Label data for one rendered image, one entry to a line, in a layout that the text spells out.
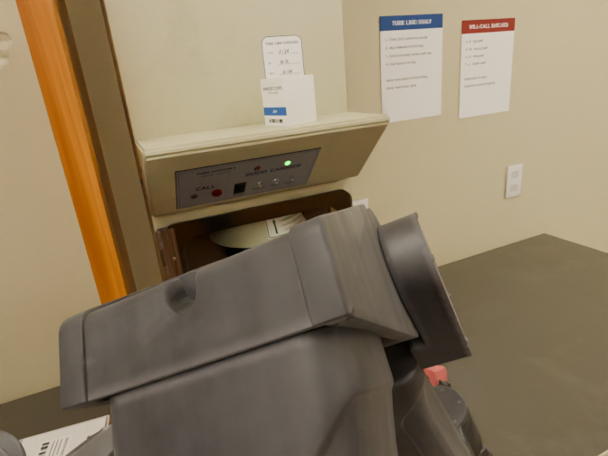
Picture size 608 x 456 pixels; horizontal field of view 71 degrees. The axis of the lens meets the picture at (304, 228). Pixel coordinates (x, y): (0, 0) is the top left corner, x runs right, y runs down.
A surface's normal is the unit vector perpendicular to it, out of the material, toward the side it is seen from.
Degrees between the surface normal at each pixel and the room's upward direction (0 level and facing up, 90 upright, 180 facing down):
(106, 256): 90
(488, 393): 0
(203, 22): 90
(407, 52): 90
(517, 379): 0
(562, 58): 90
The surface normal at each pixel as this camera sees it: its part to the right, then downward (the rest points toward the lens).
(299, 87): 0.66, 0.20
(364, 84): 0.41, 0.27
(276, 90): -0.75, 0.29
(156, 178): 0.36, 0.85
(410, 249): -0.37, -0.28
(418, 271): -0.23, 0.12
